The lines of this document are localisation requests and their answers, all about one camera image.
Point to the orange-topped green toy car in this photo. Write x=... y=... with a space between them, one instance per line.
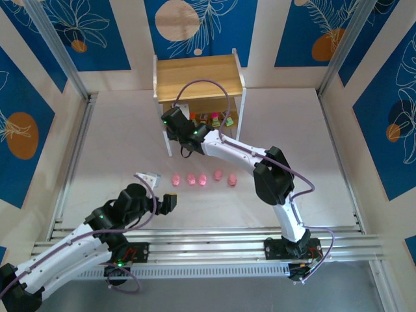
x=193 y=117

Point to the pink plastic toy pig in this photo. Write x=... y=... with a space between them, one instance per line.
x=217 y=175
x=191 y=179
x=175 y=179
x=232 y=179
x=202 y=179

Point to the pink-topped green toy car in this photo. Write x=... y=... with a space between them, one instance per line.
x=214 y=119

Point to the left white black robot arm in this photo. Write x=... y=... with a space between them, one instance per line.
x=58 y=260

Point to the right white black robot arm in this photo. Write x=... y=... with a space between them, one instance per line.
x=227 y=148

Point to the left arm base electronics board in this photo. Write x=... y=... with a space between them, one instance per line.
x=118 y=265

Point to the right arm base electronics board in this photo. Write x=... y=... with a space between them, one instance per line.
x=302 y=271

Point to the wooden shelf with white legs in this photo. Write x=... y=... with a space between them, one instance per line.
x=195 y=71

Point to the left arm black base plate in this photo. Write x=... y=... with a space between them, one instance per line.
x=141 y=252

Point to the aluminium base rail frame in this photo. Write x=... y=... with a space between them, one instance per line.
x=208 y=250

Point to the left aluminium side rail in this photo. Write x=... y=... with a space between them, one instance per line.
x=73 y=162

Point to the aluminium side rail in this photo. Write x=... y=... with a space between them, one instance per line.
x=341 y=162
x=73 y=162

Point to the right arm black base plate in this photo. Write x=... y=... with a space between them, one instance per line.
x=274 y=250

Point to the left aluminium upright post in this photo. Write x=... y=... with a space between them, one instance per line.
x=55 y=45

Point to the aluminium upright post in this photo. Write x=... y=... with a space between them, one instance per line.
x=344 y=45
x=55 y=45

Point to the right aluminium side rail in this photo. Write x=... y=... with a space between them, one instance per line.
x=341 y=162

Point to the right aluminium upright post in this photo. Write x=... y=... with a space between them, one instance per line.
x=344 y=45

